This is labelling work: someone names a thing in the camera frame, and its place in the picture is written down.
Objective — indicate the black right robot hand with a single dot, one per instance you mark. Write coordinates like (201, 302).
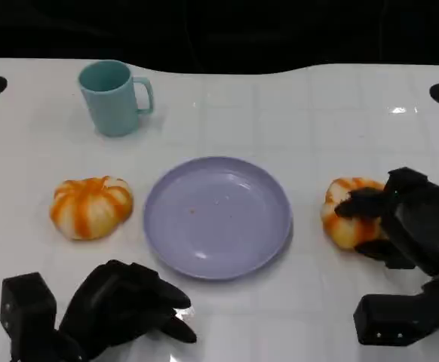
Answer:
(419, 222)

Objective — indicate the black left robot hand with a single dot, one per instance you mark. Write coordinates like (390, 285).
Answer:
(117, 305)

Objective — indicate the orange and white bread roll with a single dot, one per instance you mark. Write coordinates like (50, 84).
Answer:
(91, 207)
(340, 230)

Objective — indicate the lilac plate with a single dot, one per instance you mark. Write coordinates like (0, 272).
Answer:
(219, 218)

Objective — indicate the pale green mug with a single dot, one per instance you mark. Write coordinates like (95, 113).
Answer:
(110, 102)

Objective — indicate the black curtain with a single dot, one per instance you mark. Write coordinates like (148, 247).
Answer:
(219, 30)

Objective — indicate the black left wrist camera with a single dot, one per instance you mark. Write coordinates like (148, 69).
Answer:
(27, 305)

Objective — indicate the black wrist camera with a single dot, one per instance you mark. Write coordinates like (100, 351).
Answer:
(27, 305)
(385, 320)

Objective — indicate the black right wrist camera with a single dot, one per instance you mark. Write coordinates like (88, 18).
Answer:
(385, 320)

